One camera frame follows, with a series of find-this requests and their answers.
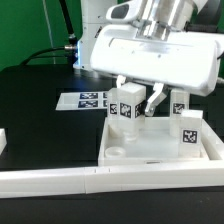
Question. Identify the white obstacle right wall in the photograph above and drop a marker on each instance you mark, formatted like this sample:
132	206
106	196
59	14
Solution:
212	143

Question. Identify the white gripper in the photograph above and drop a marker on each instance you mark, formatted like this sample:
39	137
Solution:
186	60

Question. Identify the white square tabletop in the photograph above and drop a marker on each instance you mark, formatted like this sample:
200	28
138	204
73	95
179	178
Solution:
154	144

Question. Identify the white obstacle wall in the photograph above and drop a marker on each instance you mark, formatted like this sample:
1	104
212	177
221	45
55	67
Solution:
87	180
212	143
3	141

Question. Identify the white obstacle left wall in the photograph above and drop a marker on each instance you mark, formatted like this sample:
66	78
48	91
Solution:
3	141

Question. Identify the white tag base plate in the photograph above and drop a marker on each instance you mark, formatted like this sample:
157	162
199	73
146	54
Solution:
82	101

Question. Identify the white obstacle front wall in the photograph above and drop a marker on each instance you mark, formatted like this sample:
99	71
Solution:
87	180

